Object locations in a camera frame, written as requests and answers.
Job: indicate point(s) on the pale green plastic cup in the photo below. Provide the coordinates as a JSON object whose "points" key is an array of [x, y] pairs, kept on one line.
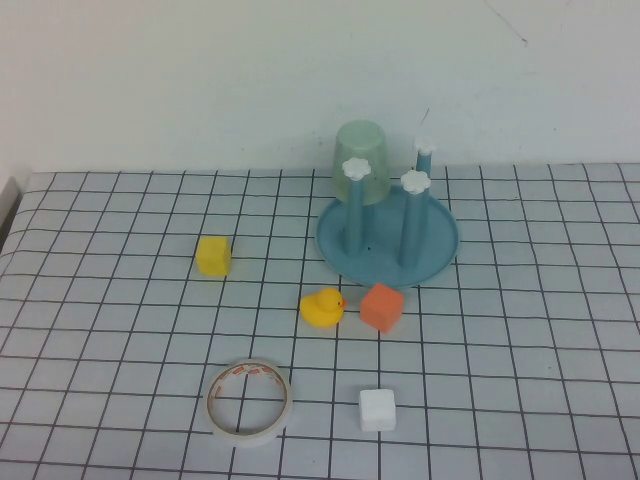
{"points": [[360, 145]]}

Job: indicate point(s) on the blue cup stand white caps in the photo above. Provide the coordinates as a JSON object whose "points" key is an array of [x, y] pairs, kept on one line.
{"points": [[380, 260]]}

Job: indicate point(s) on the yellow rubber duck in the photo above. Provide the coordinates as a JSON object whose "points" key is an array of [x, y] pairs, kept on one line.
{"points": [[320, 310]]}

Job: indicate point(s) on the orange foam cube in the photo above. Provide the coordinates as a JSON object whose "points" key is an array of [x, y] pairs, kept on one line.
{"points": [[381, 307]]}

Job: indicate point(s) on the yellow foam cube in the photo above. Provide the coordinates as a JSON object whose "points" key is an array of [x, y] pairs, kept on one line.
{"points": [[214, 256]]}

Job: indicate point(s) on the white foam cube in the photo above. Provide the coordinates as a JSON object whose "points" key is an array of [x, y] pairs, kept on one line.
{"points": [[378, 410]]}

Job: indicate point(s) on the white black-grid tablecloth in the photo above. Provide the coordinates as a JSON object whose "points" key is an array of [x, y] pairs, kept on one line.
{"points": [[500, 320]]}

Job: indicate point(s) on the white adhesive tape roll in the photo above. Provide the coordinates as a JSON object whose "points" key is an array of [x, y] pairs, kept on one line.
{"points": [[250, 438]]}

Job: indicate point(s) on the grey metal rail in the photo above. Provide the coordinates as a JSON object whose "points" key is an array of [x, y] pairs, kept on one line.
{"points": [[7, 210]]}

